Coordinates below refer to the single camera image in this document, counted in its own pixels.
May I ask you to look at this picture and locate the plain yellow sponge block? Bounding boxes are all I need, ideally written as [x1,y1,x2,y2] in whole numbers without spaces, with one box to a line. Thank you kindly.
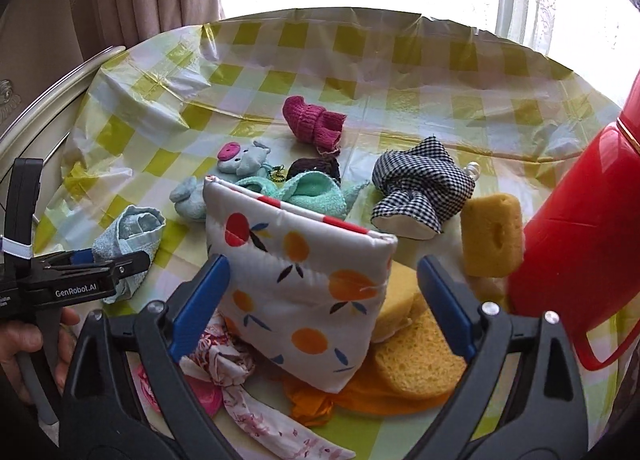
[372,260,431,343]

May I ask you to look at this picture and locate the pink knitted sock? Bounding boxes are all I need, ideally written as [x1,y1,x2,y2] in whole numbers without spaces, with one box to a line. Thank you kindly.
[282,96,347,153]

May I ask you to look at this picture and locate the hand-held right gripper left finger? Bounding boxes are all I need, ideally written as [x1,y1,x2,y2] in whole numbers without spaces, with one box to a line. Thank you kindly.
[59,254,236,460]

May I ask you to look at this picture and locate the dark maroon knitted sock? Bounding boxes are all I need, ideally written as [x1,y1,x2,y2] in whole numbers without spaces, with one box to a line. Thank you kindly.
[286,156,342,185]

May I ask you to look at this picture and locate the red thermos flask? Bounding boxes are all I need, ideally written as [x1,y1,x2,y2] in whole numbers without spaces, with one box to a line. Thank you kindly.
[507,70,640,386]

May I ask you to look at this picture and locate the light blue plush mitten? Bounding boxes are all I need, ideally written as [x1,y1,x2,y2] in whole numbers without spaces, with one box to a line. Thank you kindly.
[169,176,208,221]

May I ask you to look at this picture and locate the grey plush elephant keychain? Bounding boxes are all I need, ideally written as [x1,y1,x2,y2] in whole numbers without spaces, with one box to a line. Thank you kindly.
[216,141,286,185]

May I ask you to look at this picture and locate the teal terry towel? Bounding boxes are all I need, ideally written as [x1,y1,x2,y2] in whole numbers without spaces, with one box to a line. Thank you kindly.
[235,171,371,221]

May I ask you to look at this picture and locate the yellow sponge block with hole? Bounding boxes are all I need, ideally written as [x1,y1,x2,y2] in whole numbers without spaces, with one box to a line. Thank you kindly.
[460,192,524,278]

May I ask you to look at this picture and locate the pink floral cloth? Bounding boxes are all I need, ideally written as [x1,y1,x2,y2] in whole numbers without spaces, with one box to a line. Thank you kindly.
[177,312,358,460]

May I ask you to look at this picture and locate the light blue towel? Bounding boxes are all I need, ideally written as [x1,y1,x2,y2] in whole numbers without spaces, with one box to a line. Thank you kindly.
[92,205,166,305]

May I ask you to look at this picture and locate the orange organza drawstring bag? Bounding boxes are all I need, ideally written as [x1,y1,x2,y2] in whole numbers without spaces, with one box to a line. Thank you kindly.
[282,355,456,428]

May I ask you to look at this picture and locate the white fruit-print padded pouch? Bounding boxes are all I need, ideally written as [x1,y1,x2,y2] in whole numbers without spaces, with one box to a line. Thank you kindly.
[202,176,399,395]

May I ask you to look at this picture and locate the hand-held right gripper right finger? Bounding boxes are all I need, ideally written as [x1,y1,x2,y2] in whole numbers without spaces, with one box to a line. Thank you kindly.
[407,255,588,460]

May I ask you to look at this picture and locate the person's left hand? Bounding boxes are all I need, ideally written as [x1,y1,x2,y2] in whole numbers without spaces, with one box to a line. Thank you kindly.
[0,307,81,408]

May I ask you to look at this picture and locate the round yellow sponge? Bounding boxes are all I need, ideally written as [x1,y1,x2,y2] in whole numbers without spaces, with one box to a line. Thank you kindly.
[375,307,468,401]

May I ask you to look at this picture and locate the cream chair frame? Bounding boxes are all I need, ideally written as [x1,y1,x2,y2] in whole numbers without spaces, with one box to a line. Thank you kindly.
[0,46,126,155]

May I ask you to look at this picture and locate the black-white checkered cloth bag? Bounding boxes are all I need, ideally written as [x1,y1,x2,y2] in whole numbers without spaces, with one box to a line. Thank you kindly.
[371,136,481,241]

